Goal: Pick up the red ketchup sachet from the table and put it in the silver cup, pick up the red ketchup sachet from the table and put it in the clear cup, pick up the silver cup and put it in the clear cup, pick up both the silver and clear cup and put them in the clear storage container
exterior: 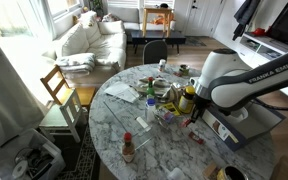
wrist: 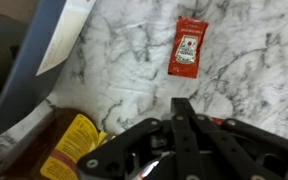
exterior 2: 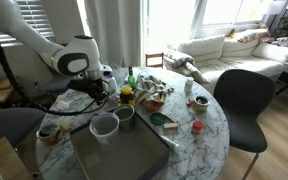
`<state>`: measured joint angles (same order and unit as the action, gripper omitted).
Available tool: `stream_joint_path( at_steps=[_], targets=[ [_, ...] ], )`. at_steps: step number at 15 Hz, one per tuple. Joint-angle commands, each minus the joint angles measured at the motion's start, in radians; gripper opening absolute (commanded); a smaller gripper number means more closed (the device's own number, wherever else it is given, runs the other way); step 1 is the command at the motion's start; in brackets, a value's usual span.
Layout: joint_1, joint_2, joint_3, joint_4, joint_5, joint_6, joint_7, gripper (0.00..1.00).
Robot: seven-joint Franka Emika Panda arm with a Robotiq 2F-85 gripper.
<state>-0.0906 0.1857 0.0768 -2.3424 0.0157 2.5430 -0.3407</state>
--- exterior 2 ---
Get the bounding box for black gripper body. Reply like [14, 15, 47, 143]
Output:
[66, 77, 105, 98]

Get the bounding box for translucent plastic cup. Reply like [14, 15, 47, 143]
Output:
[89, 111, 121, 151]

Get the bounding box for clear bottle with blue cap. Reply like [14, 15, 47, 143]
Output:
[104, 73, 118, 95]

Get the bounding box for dark jar with yellow lid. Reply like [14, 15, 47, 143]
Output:
[118, 85, 136, 107]

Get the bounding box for small white plastic object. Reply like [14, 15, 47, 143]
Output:
[56, 99, 71, 112]

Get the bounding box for green hot sauce bottle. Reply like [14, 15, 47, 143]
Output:
[127, 65, 137, 89]

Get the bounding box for small wooden block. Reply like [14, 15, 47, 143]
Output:
[59, 122, 72, 133]
[162, 122, 179, 130]
[165, 114, 178, 123]

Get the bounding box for crumpled brown paper bag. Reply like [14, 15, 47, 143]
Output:
[141, 93, 167, 113]

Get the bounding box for green round lid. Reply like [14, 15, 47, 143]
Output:
[149, 112, 167, 126]

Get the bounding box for gold tin can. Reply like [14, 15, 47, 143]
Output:
[36, 122, 64, 146]

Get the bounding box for wooden chair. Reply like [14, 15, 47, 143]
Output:
[145, 52, 165, 69]

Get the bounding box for white curtain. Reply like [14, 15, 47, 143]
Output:
[83, 0, 148, 68]

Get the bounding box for dark grey box tray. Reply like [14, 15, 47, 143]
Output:
[69, 108, 172, 180]

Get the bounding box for white tube with green cap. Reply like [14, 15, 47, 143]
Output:
[160, 134, 181, 151]

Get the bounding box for black chair left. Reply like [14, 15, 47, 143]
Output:
[0, 107, 47, 148]

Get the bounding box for white window blinds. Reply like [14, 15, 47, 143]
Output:
[0, 0, 57, 48]

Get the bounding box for folded light blanket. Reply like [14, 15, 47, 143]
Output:
[163, 49, 211, 84]

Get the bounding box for small white bottle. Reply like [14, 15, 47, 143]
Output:
[184, 77, 195, 94]

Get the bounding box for green tin can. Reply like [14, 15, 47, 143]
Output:
[192, 95, 211, 114]

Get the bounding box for small jar with red lid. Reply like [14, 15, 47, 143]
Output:
[191, 120, 204, 135]

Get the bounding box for light wooden board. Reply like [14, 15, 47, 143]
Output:
[0, 136, 33, 180]

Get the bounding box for white sofa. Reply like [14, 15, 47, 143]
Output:
[166, 28, 288, 94]

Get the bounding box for black shell chair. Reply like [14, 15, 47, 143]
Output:
[213, 68, 278, 180]

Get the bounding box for patterned cushion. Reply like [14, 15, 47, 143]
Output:
[232, 28, 270, 44]

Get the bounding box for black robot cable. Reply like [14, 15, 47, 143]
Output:
[0, 16, 111, 117]

